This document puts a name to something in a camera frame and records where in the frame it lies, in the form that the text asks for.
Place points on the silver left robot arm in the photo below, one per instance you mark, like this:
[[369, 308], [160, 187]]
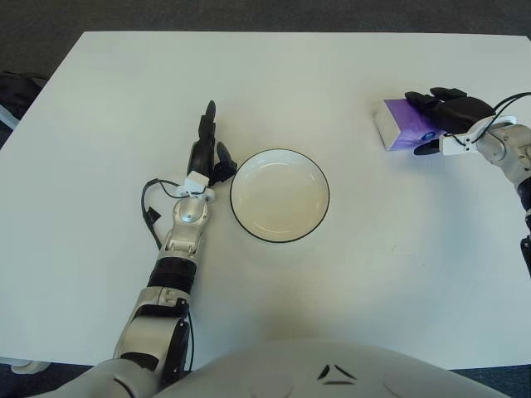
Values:
[[188, 224]]

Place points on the purple tissue paper pack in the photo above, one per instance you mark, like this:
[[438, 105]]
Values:
[[404, 120]]

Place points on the white plate with black rim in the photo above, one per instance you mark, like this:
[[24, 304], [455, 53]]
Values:
[[280, 197]]

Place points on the white table foot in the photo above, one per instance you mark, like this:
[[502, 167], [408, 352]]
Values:
[[25, 365]]

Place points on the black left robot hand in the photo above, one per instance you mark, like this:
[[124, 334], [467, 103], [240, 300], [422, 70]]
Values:
[[204, 155]]

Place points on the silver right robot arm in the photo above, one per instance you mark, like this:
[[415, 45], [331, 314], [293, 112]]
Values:
[[506, 145]]

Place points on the black bag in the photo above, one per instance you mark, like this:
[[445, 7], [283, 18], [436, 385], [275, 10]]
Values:
[[18, 89]]

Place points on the grey robot torso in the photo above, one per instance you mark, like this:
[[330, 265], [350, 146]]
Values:
[[311, 369]]

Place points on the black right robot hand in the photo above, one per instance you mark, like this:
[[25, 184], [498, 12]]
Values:
[[460, 112]]

